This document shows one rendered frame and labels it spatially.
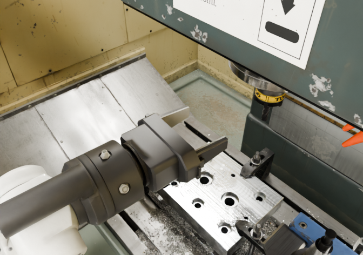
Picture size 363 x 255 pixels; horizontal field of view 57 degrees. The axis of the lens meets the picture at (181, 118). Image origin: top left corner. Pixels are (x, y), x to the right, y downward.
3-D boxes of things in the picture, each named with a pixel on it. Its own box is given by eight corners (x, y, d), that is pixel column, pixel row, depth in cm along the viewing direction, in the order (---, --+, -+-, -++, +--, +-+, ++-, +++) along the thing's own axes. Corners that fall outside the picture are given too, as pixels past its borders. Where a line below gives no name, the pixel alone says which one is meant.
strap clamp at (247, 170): (242, 198, 102) (249, 166, 92) (234, 191, 104) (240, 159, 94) (268, 175, 109) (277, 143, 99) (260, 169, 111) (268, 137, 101)
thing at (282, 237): (282, 272, 55) (283, 269, 54) (257, 249, 58) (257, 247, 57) (306, 245, 58) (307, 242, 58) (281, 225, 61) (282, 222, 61)
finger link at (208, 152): (223, 147, 49) (190, 167, 47) (224, 132, 47) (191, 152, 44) (230, 154, 49) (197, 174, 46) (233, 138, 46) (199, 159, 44)
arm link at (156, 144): (203, 143, 41) (118, 193, 35) (200, 190, 47) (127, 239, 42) (147, 94, 48) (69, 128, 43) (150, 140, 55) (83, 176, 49)
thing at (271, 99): (290, 95, 57) (292, 89, 57) (270, 106, 55) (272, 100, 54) (268, 81, 60) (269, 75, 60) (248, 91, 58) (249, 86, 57)
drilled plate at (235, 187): (225, 260, 84) (227, 250, 80) (153, 189, 100) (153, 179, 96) (280, 207, 95) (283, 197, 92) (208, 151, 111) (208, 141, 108)
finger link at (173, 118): (189, 103, 52) (156, 120, 49) (189, 119, 54) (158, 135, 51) (183, 99, 53) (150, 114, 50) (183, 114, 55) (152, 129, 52)
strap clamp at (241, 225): (268, 281, 84) (280, 252, 74) (229, 243, 91) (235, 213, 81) (276, 272, 86) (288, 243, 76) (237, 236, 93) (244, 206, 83)
